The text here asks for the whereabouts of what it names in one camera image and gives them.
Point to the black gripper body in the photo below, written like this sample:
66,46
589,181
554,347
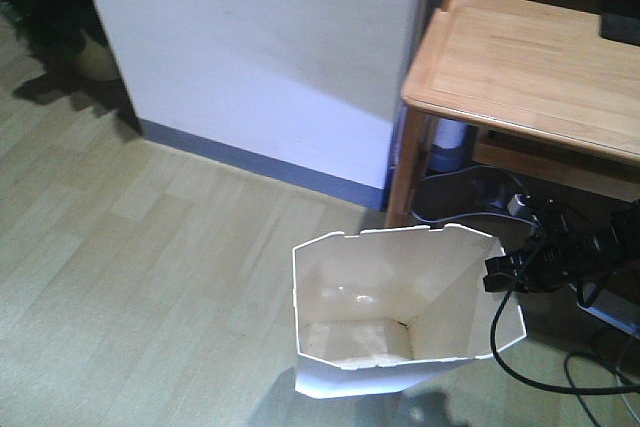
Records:
564,254

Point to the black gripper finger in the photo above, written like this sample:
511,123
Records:
502,273

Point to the white plastic trash bin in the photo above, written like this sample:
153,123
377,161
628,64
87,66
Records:
384,310

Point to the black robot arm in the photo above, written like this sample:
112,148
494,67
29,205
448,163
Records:
623,239

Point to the wooden desk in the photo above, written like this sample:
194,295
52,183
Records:
565,99

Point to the black monitor stand base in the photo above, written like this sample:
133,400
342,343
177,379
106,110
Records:
620,28

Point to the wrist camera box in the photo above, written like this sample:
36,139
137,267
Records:
519,207

